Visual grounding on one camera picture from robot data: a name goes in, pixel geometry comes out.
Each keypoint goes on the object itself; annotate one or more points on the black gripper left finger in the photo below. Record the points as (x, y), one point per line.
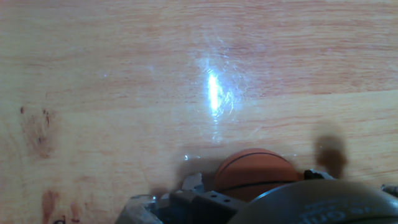
(211, 202)

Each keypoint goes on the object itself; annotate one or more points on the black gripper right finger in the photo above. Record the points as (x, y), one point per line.
(315, 175)

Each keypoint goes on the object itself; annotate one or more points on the small orange toy basketball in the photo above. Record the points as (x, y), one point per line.
(255, 174)

